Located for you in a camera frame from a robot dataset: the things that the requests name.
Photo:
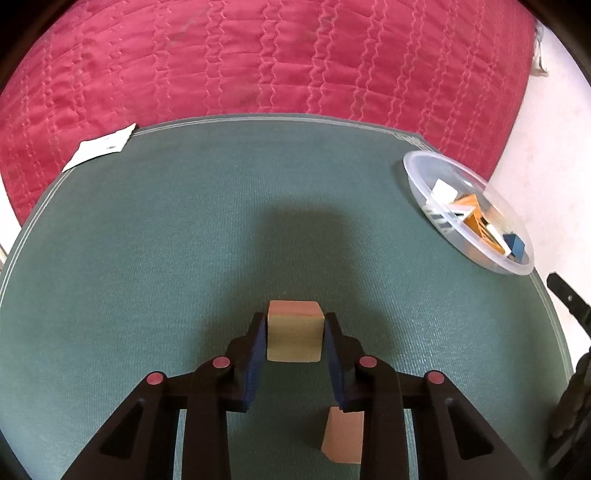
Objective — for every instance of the clear plastic bowl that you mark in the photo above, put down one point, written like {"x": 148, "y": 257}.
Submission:
{"x": 461, "y": 170}

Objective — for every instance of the orange striped triangular block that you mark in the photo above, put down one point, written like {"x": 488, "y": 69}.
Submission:
{"x": 487, "y": 235}
{"x": 471, "y": 210}

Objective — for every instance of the pinkish wooden block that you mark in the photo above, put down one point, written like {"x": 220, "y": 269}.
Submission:
{"x": 344, "y": 438}

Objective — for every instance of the red quilted blanket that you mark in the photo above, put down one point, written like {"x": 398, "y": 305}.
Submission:
{"x": 277, "y": 60}

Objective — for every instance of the green table mat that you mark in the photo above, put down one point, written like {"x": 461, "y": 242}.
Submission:
{"x": 184, "y": 230}

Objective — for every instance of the blue block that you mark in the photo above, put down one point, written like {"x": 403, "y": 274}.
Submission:
{"x": 515, "y": 244}

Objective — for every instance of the white rectangular block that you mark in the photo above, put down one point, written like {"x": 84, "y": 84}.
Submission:
{"x": 444, "y": 190}

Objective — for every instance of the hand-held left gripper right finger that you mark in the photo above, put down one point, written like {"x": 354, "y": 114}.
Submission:
{"x": 333, "y": 364}

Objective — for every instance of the white striped triangular block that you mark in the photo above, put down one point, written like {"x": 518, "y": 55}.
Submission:
{"x": 501, "y": 234}

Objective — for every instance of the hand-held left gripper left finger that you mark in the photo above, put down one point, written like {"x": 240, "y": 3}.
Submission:
{"x": 258, "y": 360}

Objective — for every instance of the wooden cube block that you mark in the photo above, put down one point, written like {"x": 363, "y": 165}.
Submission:
{"x": 293, "y": 332}

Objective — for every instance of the white paper slip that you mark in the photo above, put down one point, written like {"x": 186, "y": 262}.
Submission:
{"x": 104, "y": 145}

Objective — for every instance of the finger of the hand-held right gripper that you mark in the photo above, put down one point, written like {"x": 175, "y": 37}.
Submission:
{"x": 570, "y": 297}
{"x": 572, "y": 406}

